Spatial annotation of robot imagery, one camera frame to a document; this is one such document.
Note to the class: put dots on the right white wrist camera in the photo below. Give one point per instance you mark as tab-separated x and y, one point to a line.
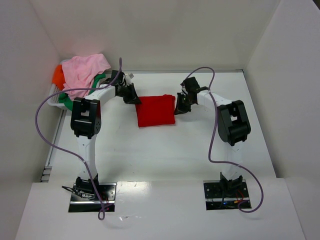
191	85

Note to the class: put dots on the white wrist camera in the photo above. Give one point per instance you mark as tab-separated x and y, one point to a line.
191	85
120	78

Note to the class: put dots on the red t shirt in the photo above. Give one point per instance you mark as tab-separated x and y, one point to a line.
155	111

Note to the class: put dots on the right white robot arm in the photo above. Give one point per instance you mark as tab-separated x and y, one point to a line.
231	124

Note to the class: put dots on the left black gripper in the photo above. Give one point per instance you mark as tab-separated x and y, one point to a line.
129	93

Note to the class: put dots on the orange t shirt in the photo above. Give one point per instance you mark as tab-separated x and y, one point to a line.
58	78

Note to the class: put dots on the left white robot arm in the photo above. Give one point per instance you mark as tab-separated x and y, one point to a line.
86	123

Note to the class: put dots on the white plastic basket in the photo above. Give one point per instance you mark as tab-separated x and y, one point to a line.
53	101

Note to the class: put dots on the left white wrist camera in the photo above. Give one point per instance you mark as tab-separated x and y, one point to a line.
120	78

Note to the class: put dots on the pink t shirt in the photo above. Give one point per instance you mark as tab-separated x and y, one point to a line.
80	71

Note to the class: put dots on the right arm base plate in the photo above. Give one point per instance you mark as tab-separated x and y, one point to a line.
215	199

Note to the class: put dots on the green t shirt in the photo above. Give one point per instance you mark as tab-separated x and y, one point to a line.
68	103

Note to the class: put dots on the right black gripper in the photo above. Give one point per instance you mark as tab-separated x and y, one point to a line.
183	101

